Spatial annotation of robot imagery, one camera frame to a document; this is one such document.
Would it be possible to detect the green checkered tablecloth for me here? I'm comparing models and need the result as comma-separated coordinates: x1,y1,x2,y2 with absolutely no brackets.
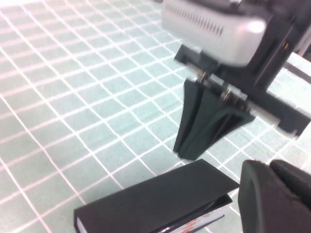
0,0,311,233

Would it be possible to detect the black glasses case printed front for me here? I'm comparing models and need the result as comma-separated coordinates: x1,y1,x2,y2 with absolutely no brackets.
73,159,241,233

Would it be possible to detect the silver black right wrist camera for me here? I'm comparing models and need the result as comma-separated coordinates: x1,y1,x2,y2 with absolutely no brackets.
161,0,267,68

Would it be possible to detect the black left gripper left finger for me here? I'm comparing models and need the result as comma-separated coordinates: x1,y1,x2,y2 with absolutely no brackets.
238,159,311,233

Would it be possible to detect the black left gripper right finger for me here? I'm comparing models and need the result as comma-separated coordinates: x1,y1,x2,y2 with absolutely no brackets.
269,158,311,215

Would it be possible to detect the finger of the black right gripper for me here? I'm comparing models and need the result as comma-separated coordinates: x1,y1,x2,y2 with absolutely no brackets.
178,87,256,161
173,80,205,156

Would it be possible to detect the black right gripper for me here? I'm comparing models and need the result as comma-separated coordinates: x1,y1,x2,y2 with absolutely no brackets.
173,0,309,138

